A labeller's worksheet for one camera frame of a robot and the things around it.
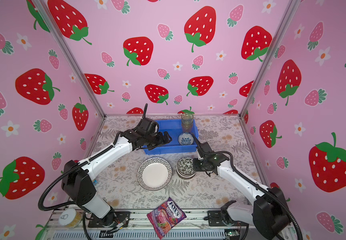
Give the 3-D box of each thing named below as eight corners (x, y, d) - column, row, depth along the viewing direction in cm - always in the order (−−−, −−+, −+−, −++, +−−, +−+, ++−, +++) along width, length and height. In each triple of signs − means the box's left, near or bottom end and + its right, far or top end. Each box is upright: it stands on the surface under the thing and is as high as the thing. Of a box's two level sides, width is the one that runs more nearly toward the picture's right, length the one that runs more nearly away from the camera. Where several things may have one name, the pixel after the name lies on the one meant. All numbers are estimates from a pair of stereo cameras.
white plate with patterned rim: (135, 191, 85) (134, 188, 82) (141, 160, 97) (140, 157, 94) (171, 191, 85) (170, 188, 82) (172, 160, 97) (171, 157, 94)
